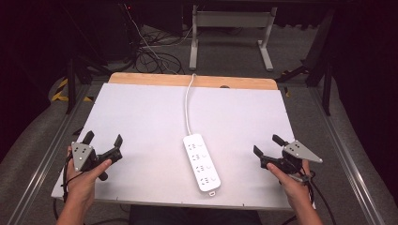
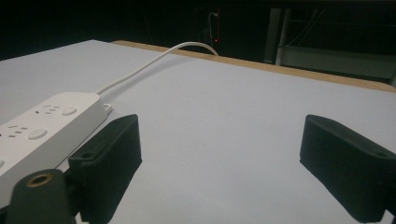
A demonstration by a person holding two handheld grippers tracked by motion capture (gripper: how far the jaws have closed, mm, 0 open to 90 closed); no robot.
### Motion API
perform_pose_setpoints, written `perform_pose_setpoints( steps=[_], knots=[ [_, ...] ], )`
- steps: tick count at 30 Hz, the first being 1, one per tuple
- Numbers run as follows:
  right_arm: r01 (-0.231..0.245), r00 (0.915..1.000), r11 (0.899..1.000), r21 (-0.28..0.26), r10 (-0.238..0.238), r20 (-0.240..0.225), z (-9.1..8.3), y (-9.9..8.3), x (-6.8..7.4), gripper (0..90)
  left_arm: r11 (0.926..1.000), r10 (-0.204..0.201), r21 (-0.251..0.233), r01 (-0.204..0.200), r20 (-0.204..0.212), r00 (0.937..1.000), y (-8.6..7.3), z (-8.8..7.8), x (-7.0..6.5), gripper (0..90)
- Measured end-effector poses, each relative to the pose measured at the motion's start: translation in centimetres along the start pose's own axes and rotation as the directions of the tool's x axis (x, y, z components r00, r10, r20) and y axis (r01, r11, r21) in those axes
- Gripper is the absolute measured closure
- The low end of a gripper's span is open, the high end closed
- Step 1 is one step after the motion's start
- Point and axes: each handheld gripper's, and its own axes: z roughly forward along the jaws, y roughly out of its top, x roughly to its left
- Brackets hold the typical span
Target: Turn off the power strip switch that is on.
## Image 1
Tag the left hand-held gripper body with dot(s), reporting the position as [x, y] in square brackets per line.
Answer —
[82, 156]

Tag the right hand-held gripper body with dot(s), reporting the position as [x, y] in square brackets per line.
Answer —
[300, 152]

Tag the white power strip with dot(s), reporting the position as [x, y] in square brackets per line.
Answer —
[202, 162]

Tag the person's left hand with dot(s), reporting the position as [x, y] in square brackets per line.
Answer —
[82, 182]

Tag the person's right hand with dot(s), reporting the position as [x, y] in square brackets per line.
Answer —
[292, 184]

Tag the white table mat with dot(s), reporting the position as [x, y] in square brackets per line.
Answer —
[150, 125]

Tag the yellow black hazard tape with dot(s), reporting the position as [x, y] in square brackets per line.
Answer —
[61, 91]

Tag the black metal stand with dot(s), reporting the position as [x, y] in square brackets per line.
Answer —
[71, 84]
[324, 68]

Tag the aluminium floor rail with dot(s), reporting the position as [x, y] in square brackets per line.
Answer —
[47, 153]
[347, 156]

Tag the white metal desk frame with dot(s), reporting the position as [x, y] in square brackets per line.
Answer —
[231, 20]

